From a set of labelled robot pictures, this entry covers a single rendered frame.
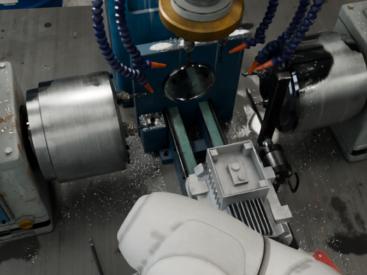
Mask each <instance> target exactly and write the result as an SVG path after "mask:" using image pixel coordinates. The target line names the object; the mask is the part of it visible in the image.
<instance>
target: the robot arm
mask: <svg viewBox="0 0 367 275"><path fill-rule="evenodd" d="M117 239H118V242H119V249H120V251H121V253H122V255H123V256H124V258H125V259H126V261H127V262H128V263H129V265H130V266H131V267H132V268H134V269H135V270H137V271H138V272H139V273H141V275H341V274H340V273H339V272H338V271H336V270H335V269H333V268H332V267H330V266H328V265H327V264H325V263H323V262H321V261H318V260H316V259H315V258H314V257H313V256H311V255H310V254H307V253H304V252H301V251H299V250H296V249H294V248H291V247H289V246H286V245H284V244H282V243H279V242H277V241H274V240H272V239H270V238H268V237H266V236H263V235H261V234H260V233H258V232H256V231H254V230H252V229H251V228H249V227H248V226H247V225H245V224H244V223H243V222H241V221H239V220H238V219H236V218H234V217H232V216H230V215H228V214H227V213H225V212H223V211H220V210H218V209H216V208H214V207H212V206H209V205H207V204H205V203H203V202H200V201H198V200H195V199H192V198H189V197H186V196H183V195H179V194H174V193H166V192H153V193H151V194H148V195H143V196H142V197H140V198H139V199H138V200H137V202H136V203H135V205H134V206H133V208H132V209H131V211H130V212H129V214H128V216H127V217H126V219H125V221H124V222H123V224H122V225H121V227H120V229H119V231H118V233H117Z"/></svg>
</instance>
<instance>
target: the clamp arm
mask: <svg viewBox="0 0 367 275"><path fill-rule="evenodd" d="M290 80H291V76H290V74H289V72H288V71H286V72H282V73H276V74H275V78H274V82H273V85H272V88H271V92H270V96H269V100H268V103H267V107H266V110H265V114H264V118H263V122H262V125H261V129H260V132H259V136H258V140H257V142H258V144H259V147H262V146H264V144H265V143H268V140H269V142H271V140H272V138H273V134H274V131H275V128H276V124H277V121H278V118H279V115H280V112H281V109H282V106H283V102H284V99H285V96H286V93H287V90H288V86H289V83H290ZM264 141H265V143H264Z"/></svg>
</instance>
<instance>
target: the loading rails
mask: <svg viewBox="0 0 367 275"><path fill-rule="evenodd" d="M164 119H165V122H166V124H167V125H166V126H167V144H168V148H166V149H162V150H159V156H160V159H161V162H162V164H165V163H170V162H173V164H174V167H175V171H176V174H177V177H178V180H179V184H180V187H181V191H182V194H183V196H186V197H188V194H187V190H186V187H185V183H186V180H187V178H188V177H189V175H191V174H194V169H193V168H194V167H196V166H197V163H196V159H201V158H206V152H207V149H208V148H213V147H218V146H224V145H229V141H228V138H227V136H226V134H225V131H224V129H223V126H222V123H221V120H220V118H219V116H218V113H217V111H216V108H215V105H214V102H213V101H212V98H208V101H202V102H198V105H197V120H196V128H197V131H198V134H199V137H200V140H196V141H191V142H189V139H188V136H187V133H186V130H185V127H184V124H183V121H182V118H181V115H180V112H179V109H178V107H171V108H168V107H167V106H164Z"/></svg>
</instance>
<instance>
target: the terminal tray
mask: <svg viewBox="0 0 367 275"><path fill-rule="evenodd" d="M246 144H249V145H250V146H249V147H246ZM212 151H216V153H215V154H213V153H212ZM205 168H206V169H207V170H206V175H208V180H210V182H209V184H210V185H211V189H212V190H213V192H212V194H213V195H215V196H214V199H215V200H216V204H217V205H218V208H217V209H218V210H220V211H224V210H226V209H227V205H228V206H229V208H230V207H231V205H232V204H233V206H235V204H236V202H237V204H238V205H239V203H240V202H241V203H242V204H243V203H244V200H245V201H246V203H247V202H248V200H250V202H251V201H252V199H254V202H255V200H256V199H258V201H259V199H260V198H261V199H262V202H264V201H265V199H266V197H267V195H268V192H269V189H270V185H269V183H268V180H267V178H266V175H265V173H264V170H263V168H262V166H261V163H260V161H259V158H258V156H257V153H256V150H255V148H254V146H253V143H252V141H251V140H248V141H243V142H238V143H234V144H229V145H224V146H218V147H213V148H208V149H207V152H206V161H205ZM261 182H265V185H261ZM226 189H229V193H226Z"/></svg>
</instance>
